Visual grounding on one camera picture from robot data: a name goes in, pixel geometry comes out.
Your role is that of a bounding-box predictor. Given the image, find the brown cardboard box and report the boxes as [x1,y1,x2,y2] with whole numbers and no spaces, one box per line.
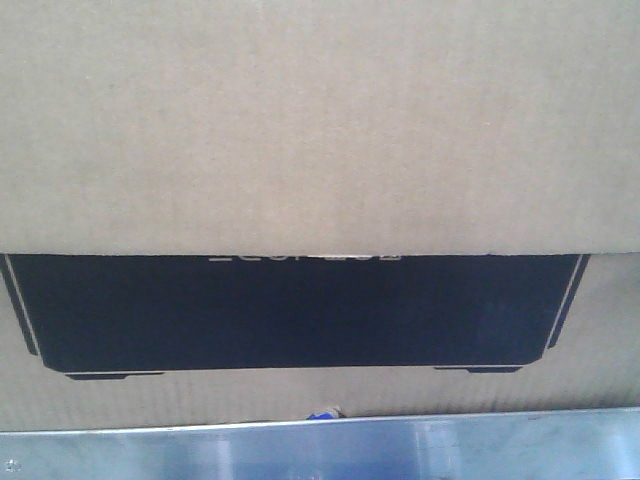
[1,1,639,431]

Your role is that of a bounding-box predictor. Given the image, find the blue and white small item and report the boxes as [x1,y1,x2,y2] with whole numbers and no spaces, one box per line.
[306,406,344,420]

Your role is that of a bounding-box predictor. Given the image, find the metal shelf front rail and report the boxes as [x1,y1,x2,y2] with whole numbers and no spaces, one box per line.
[1,408,639,479]

